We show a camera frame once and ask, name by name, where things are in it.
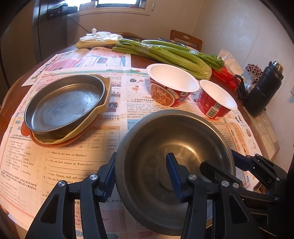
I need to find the back newspaper sheet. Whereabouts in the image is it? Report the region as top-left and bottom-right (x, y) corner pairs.
(23, 47), (131, 86)

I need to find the celery bunch back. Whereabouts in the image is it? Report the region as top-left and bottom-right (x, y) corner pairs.
(142, 40), (225, 71)

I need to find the round metal pan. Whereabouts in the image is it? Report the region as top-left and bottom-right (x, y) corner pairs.
(24, 75), (111, 140)

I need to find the grey refrigerator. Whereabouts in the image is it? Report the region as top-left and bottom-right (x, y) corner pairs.
(0, 0), (69, 88)

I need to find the celery bunch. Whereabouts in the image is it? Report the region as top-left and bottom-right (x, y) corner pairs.
(112, 38), (212, 80)
(142, 40), (225, 71)

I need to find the orange plastic plate with ears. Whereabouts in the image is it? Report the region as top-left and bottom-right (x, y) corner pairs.
(20, 122), (93, 148)

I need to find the stainless steel bowl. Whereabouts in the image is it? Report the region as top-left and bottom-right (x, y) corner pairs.
(115, 110), (235, 236)

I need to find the newspaper sheet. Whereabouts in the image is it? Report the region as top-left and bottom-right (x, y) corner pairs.
(1, 67), (261, 238)
(23, 47), (131, 86)

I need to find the wooden chair behind table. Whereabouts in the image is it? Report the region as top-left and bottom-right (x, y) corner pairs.
(117, 32), (145, 40)

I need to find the front newspaper sheet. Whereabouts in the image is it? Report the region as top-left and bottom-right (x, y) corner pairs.
(1, 67), (261, 238)

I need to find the wooden chair back right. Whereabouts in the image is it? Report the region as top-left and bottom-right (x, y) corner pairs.
(170, 30), (202, 51)

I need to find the yellow shell-shaped plate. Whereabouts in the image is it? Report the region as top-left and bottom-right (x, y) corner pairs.
(31, 74), (113, 145)

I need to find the large red noodle cup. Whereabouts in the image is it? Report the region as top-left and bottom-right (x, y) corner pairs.
(146, 63), (200, 107)

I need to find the metal bowl far back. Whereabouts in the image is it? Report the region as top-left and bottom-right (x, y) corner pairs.
(158, 38), (187, 48)

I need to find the black box on shelf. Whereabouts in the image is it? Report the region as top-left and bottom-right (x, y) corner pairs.
(47, 3), (78, 19)

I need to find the black thermos bottle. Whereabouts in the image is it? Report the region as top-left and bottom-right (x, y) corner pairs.
(234, 60), (284, 117)

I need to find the window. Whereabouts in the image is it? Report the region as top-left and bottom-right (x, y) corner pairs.
(97, 0), (147, 9)

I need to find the small red noodle cup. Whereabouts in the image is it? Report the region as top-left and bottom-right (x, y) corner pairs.
(197, 80), (238, 120)

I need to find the plastic bag with yellow food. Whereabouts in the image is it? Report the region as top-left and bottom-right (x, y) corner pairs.
(75, 28), (123, 49)

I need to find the red tissue box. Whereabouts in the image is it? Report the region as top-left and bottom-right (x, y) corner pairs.
(212, 67), (241, 91)

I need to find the celery bunch front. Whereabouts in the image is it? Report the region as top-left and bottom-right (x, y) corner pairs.
(112, 38), (212, 80)

